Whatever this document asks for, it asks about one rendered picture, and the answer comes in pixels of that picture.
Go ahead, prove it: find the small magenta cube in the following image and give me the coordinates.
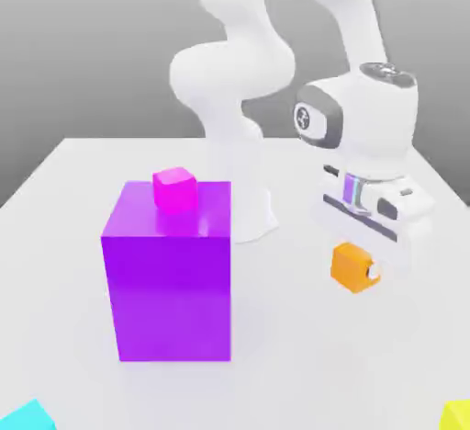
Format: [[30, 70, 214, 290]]
[[151, 165, 200, 215]]

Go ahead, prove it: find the small orange cube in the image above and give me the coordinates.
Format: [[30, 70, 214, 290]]
[[330, 241, 383, 295]]

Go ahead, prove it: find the small yellow cube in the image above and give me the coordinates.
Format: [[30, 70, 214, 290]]
[[438, 399, 470, 430]]

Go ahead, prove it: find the large purple box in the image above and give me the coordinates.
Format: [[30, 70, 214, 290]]
[[100, 179, 233, 364]]

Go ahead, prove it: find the small cyan cube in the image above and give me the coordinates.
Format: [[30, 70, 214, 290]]
[[0, 398, 59, 430]]

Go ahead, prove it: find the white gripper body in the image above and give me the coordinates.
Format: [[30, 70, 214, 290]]
[[315, 190, 436, 266]]

